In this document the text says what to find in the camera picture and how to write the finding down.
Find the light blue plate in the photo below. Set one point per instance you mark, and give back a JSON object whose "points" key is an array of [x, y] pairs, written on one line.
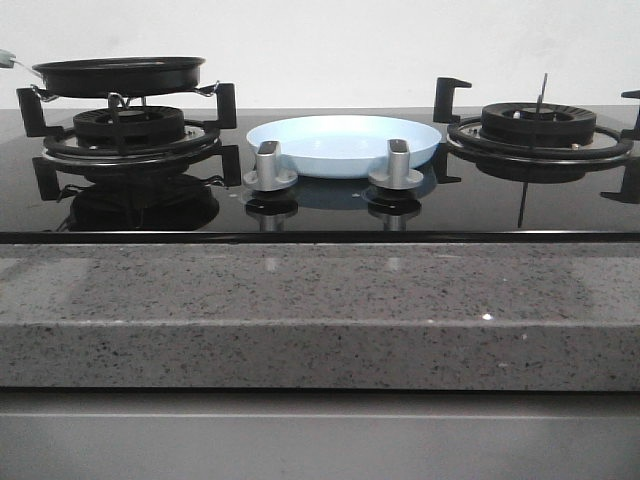
{"points": [[344, 146]]}

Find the black frying pan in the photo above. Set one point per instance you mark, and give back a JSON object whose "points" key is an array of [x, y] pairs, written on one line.
{"points": [[128, 76]]}

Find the silver left stove knob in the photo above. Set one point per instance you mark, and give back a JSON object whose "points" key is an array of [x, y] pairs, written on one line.
{"points": [[269, 174]]}

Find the silver stove knob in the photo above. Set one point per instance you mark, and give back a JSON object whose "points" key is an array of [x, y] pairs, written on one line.
{"points": [[269, 174], [398, 175]]}

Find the silver right stove knob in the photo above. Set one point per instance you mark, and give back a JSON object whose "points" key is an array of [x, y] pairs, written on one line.
{"points": [[398, 175]]}

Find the black left pan support grate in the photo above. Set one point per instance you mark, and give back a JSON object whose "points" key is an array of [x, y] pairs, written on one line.
{"points": [[61, 147]]}

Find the black pan support grate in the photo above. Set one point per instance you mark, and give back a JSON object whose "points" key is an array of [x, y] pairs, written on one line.
{"points": [[464, 136], [61, 147]]}

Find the black right pan support grate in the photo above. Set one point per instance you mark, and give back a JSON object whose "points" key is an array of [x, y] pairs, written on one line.
{"points": [[464, 136]]}

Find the black left burner head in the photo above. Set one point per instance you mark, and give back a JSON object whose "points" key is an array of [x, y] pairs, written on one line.
{"points": [[141, 126]]}

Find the black burner head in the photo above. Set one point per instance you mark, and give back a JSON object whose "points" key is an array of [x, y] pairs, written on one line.
{"points": [[552, 123], [141, 126]]}

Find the black glass gas hob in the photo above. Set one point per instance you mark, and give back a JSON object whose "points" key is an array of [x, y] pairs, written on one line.
{"points": [[462, 199]]}

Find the black right burner head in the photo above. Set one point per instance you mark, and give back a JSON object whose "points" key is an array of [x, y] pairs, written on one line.
{"points": [[552, 123]]}

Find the grey cabinet drawer front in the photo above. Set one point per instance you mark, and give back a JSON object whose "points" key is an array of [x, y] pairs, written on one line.
{"points": [[277, 435]]}

